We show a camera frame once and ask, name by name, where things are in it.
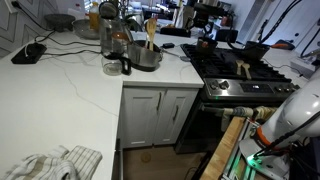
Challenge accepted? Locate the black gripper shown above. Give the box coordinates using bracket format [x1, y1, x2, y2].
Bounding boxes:
[192, 12, 218, 38]

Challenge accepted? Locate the small black pot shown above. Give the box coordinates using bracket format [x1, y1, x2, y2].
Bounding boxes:
[195, 36, 219, 56]

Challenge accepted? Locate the wooden spoon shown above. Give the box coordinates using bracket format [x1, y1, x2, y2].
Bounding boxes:
[242, 62, 252, 80]
[235, 59, 245, 76]

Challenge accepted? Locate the steel utensil pot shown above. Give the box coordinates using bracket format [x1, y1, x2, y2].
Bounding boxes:
[127, 39, 164, 73]

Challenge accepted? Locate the long black box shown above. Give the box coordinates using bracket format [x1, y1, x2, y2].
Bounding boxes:
[159, 26, 193, 38]

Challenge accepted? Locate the wooden spatula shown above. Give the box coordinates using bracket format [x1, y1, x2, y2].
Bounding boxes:
[145, 17, 158, 52]

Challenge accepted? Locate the black steel gas stove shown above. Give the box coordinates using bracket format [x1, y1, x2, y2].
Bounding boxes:
[174, 43, 301, 154]

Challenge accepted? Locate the orange black tool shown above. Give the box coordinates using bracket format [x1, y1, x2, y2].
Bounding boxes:
[270, 41, 296, 52]

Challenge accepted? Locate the grey cabinet door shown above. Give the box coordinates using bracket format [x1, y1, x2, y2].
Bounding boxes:
[121, 87, 167, 149]
[153, 88, 200, 147]

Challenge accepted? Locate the glass coffee pitcher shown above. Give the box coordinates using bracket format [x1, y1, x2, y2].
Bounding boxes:
[99, 16, 133, 77]

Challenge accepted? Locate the round black lid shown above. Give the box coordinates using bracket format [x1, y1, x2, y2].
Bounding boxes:
[98, 0, 120, 20]

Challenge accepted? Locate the orange juice bottle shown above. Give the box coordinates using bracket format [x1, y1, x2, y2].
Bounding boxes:
[88, 1, 101, 33]

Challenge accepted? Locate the wooden board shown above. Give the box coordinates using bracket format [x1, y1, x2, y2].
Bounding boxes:
[199, 116, 247, 180]

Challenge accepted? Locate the metal mixing bowl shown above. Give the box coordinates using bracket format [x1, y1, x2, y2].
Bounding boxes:
[72, 18, 101, 40]

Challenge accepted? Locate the dark stone bowl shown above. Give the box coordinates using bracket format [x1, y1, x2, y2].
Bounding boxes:
[44, 13, 77, 33]

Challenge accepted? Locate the flat black device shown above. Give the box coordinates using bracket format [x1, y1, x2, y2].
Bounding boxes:
[10, 42, 48, 65]

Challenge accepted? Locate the striped dish towel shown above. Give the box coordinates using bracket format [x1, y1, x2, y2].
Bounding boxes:
[1, 144, 104, 180]

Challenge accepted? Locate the black camera cable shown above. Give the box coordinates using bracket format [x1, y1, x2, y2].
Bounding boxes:
[226, 0, 303, 52]

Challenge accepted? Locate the towel on oven handle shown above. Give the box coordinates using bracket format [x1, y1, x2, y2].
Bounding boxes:
[222, 105, 278, 123]

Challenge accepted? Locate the black arm base cable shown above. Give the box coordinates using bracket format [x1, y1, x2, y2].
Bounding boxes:
[252, 109, 320, 159]

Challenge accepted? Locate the black power cable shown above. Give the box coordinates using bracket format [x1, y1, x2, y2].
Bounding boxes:
[34, 29, 102, 48]
[43, 49, 103, 58]
[12, 1, 56, 34]

